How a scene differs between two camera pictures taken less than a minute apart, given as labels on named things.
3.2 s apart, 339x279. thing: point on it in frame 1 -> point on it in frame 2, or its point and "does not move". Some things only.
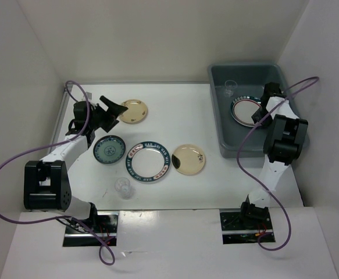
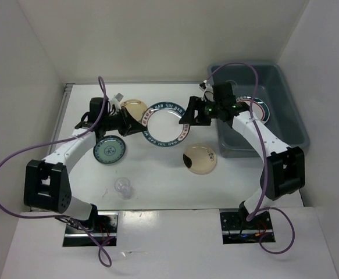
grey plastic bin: (238, 89) does not move
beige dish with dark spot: (188, 160) -> (199, 158)
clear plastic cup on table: (122, 185) does not move
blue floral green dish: (109, 149) does not move
